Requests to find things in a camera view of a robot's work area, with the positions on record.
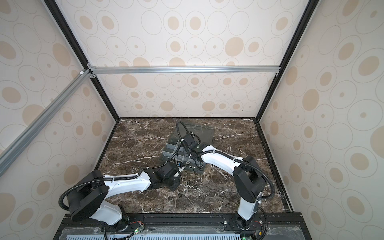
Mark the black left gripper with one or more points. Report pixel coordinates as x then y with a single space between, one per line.
176 185

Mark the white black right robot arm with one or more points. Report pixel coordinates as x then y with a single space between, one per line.
252 184

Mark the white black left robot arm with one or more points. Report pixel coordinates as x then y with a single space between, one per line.
88 198

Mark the pile of screws and nuts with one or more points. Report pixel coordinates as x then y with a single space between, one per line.
190 189

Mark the clear plastic organizer box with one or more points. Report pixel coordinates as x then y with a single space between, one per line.
173 150

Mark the aluminium crossbar back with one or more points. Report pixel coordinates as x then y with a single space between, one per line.
185 70

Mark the aluminium crossbar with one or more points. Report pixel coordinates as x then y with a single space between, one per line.
185 70
25 138

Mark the aluminium crossbar left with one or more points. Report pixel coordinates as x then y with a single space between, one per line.
25 138

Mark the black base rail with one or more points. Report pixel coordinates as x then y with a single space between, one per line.
269 226

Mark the black corner frame post right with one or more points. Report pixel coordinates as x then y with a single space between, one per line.
302 25

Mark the black corner frame post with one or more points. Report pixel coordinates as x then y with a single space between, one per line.
74 44
302 25

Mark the black corner frame post left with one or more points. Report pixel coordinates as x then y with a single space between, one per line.
74 44

